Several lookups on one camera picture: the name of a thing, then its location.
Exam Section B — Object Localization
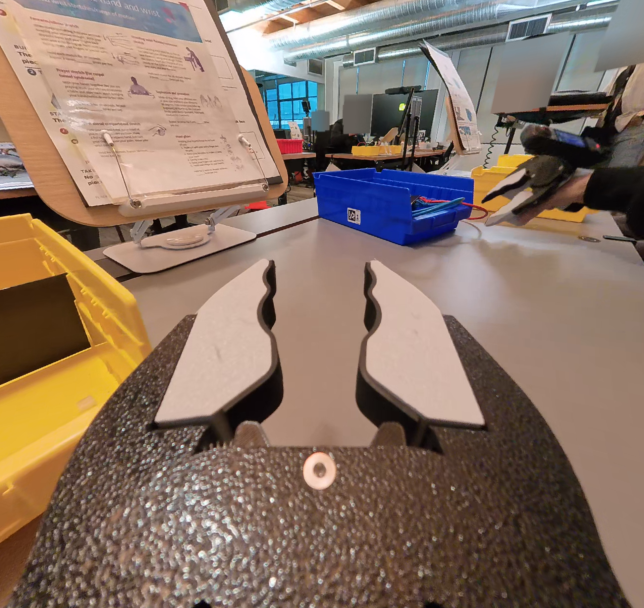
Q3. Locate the person's upper body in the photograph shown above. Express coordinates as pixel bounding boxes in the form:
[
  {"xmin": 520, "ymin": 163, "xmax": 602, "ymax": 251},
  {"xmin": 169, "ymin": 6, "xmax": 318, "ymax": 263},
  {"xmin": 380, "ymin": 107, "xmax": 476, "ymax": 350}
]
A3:
[{"xmin": 601, "ymin": 65, "xmax": 644, "ymax": 166}]

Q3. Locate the black tripod stand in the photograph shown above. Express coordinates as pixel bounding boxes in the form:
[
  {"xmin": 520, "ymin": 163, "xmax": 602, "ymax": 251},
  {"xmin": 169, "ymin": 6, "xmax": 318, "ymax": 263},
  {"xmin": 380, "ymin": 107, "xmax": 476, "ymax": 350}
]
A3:
[{"xmin": 396, "ymin": 85, "xmax": 424, "ymax": 168}]

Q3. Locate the person's right hand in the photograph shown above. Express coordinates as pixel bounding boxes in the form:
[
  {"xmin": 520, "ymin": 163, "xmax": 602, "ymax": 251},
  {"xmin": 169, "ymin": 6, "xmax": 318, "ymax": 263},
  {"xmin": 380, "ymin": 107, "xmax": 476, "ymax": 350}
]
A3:
[{"xmin": 528, "ymin": 172, "xmax": 594, "ymax": 222}]

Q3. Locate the printed picture sheet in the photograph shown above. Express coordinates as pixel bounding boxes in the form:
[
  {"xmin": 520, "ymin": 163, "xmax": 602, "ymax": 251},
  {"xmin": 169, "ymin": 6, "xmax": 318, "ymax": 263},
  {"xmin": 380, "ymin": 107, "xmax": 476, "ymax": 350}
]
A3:
[{"xmin": 0, "ymin": 141, "xmax": 35, "ymax": 189}]

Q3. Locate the person's right forearm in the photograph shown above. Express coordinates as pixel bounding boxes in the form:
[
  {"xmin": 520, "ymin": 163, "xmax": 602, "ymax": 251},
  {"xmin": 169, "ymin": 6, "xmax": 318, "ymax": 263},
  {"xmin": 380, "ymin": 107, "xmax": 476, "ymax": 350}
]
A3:
[{"xmin": 584, "ymin": 164, "xmax": 644, "ymax": 240}]

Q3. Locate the large yellow plastic bin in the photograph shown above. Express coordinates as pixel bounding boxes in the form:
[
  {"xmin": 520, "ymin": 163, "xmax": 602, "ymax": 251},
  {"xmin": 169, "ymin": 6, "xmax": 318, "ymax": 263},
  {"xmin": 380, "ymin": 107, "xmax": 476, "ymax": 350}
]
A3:
[{"xmin": 0, "ymin": 213, "xmax": 152, "ymax": 543}]

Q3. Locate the white air vent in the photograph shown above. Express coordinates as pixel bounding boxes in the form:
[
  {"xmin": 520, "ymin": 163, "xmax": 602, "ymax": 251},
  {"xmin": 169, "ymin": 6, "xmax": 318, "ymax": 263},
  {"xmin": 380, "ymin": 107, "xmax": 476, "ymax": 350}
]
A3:
[{"xmin": 505, "ymin": 14, "xmax": 551, "ymax": 41}]

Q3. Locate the black bin divider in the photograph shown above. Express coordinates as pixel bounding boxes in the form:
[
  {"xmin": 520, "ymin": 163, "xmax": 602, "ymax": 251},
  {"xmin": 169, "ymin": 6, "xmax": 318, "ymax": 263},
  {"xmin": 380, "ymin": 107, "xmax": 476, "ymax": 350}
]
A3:
[{"xmin": 0, "ymin": 273, "xmax": 91, "ymax": 385}]

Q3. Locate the blue cable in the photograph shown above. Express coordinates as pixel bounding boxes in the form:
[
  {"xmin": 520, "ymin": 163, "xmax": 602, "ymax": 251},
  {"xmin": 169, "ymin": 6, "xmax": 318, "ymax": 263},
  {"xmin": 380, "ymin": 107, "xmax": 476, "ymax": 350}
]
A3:
[{"xmin": 412, "ymin": 197, "xmax": 466, "ymax": 214}]

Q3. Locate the red cable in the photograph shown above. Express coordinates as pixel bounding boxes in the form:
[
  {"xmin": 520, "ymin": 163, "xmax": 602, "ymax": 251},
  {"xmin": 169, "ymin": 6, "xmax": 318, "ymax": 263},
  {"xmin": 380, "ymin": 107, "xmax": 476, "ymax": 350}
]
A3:
[{"xmin": 420, "ymin": 197, "xmax": 489, "ymax": 220}]

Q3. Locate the blue plastic bin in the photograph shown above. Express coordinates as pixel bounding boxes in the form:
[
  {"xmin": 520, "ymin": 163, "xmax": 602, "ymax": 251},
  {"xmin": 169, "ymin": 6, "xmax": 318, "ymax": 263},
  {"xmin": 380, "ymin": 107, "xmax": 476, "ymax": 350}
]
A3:
[{"xmin": 313, "ymin": 168, "xmax": 475, "ymax": 246}]

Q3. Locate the black computer monitor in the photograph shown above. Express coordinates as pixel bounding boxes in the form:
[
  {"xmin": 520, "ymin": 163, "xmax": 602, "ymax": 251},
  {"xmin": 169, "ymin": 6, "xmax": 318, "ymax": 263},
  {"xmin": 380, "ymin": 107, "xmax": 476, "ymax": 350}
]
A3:
[{"xmin": 371, "ymin": 89, "xmax": 439, "ymax": 138}]

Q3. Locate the wooden document stand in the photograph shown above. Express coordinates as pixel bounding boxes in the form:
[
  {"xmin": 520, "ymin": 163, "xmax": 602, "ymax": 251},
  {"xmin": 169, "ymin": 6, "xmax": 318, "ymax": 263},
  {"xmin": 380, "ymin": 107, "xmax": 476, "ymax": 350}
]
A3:
[
  {"xmin": 0, "ymin": 0, "xmax": 288, "ymax": 274},
  {"xmin": 420, "ymin": 40, "xmax": 484, "ymax": 156}
]

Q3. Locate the printed instruction sheet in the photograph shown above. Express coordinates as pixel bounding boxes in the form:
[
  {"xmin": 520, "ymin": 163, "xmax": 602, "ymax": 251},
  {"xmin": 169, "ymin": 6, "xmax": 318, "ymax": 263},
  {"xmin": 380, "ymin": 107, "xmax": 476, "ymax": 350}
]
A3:
[{"xmin": 0, "ymin": 9, "xmax": 121, "ymax": 207}]

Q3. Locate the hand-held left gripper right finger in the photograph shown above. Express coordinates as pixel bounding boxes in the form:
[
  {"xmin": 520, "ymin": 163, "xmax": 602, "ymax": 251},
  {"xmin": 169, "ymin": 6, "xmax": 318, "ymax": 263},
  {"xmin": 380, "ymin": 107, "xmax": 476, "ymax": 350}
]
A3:
[{"xmin": 356, "ymin": 260, "xmax": 486, "ymax": 429}]

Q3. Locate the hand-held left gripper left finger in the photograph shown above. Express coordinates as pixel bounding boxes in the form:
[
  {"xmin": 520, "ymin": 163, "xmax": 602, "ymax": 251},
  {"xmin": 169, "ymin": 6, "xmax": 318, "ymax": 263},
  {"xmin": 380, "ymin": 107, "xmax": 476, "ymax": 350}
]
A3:
[{"xmin": 153, "ymin": 259, "xmax": 283, "ymax": 429}]

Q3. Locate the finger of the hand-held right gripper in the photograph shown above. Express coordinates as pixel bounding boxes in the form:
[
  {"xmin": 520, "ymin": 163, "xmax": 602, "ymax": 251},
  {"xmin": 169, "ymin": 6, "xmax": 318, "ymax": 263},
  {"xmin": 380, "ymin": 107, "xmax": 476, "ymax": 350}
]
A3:
[
  {"xmin": 484, "ymin": 197, "xmax": 543, "ymax": 227},
  {"xmin": 482, "ymin": 167, "xmax": 539, "ymax": 204}
]

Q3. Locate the laminated illustrated sheet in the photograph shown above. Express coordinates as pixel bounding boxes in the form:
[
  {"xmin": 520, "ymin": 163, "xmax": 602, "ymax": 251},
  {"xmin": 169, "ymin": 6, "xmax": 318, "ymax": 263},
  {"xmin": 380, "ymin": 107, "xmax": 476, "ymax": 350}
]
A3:
[{"xmin": 0, "ymin": 0, "xmax": 282, "ymax": 206}]

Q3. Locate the wooden work table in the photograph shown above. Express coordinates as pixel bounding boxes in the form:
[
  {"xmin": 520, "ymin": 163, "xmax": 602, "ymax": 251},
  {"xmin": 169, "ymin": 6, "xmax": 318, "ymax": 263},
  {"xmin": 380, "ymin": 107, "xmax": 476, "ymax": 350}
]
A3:
[{"xmin": 326, "ymin": 149, "xmax": 448, "ymax": 172}]

